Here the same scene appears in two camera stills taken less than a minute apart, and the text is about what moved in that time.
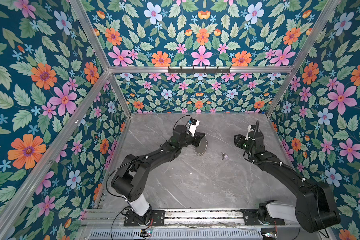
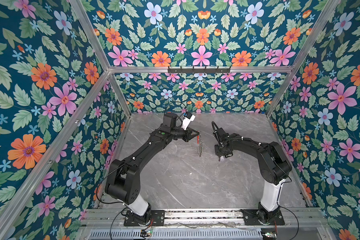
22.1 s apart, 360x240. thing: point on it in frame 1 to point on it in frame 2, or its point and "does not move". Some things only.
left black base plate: (157, 219) does not move
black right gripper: (238, 141) to (217, 153)
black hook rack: (193, 70) does not move
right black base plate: (260, 217) does not move
